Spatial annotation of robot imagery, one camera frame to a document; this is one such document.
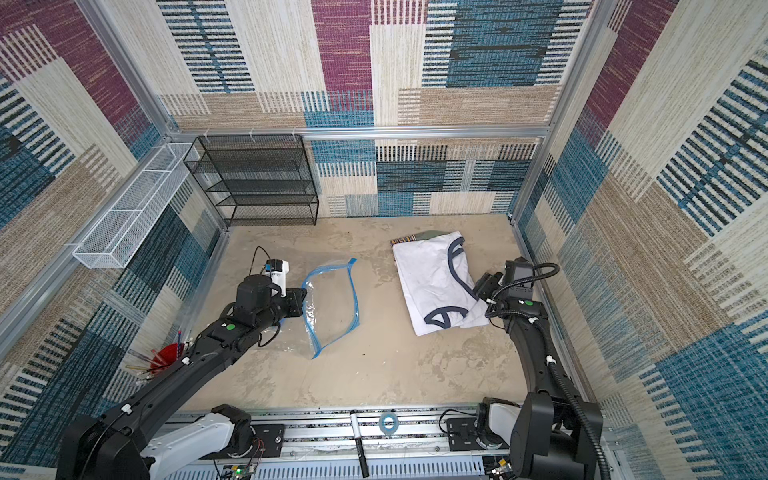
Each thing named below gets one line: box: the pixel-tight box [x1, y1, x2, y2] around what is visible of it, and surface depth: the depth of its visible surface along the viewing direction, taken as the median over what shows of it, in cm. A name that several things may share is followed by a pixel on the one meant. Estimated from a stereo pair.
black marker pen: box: [350, 410, 369, 479], surface depth 74 cm
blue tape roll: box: [378, 412, 399, 435], surface depth 77 cm
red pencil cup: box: [150, 343, 185, 373], surface depth 79 cm
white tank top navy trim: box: [392, 232, 489, 336], surface depth 96 cm
